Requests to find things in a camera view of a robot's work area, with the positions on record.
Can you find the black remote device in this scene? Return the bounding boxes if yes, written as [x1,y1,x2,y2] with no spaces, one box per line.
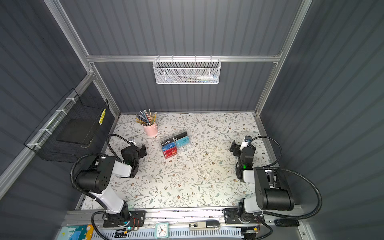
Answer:
[275,219,300,227]

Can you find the coloured pencils bunch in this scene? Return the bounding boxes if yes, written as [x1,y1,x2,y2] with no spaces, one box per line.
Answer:
[136,110,157,127]

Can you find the silver black label device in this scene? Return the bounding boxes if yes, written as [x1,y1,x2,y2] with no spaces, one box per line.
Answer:
[189,220,221,231]

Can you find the red VIP card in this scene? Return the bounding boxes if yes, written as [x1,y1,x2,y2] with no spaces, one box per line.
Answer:
[163,148,178,159]

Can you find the yellow tag on basket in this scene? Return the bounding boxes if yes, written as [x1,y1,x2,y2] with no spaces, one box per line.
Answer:
[98,109,106,125]

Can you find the white wire mesh basket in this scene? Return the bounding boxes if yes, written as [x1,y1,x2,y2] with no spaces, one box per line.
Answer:
[153,59,222,85]

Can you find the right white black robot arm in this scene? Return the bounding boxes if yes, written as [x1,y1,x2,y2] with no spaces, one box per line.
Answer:
[230,136,295,222]

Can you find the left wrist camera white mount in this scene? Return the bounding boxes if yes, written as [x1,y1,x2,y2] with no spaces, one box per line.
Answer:
[127,137,137,146]

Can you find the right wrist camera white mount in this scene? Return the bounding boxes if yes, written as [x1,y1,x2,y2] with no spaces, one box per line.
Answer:
[240,136,252,151]

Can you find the right black corrugated cable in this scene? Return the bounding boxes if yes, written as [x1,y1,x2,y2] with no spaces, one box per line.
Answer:
[248,135,323,220]

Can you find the black pad in basket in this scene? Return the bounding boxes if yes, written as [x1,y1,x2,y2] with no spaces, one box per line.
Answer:
[57,119,100,146]

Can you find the small teal desk clock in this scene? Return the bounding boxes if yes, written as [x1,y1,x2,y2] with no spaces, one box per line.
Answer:
[155,223,170,239]

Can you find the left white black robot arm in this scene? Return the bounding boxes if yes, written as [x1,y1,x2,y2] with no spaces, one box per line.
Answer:
[70,145,147,231]

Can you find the pens in white basket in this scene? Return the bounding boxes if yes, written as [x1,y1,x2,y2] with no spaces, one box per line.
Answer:
[177,75,219,83]

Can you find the blue VIP card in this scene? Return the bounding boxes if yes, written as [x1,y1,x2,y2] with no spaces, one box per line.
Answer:
[162,143,176,152]

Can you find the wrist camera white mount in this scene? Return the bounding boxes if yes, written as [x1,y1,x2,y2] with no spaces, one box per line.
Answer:
[127,137,137,146]
[240,136,252,151]

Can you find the pink pencil cup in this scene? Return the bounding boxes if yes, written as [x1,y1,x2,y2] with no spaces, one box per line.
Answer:
[143,123,158,138]

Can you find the black VIP card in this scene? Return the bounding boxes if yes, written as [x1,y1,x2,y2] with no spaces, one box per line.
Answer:
[161,138,174,146]

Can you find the colourful booklet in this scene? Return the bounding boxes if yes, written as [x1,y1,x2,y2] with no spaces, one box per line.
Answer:
[56,225,94,240]

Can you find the black plain card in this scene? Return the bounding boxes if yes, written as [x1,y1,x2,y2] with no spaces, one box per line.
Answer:
[174,132,188,141]

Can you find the teal VIP card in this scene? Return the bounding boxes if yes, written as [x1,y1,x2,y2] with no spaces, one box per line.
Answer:
[175,136,190,148]

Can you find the black wire wall basket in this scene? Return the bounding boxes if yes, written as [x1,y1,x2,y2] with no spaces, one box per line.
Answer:
[24,89,112,163]

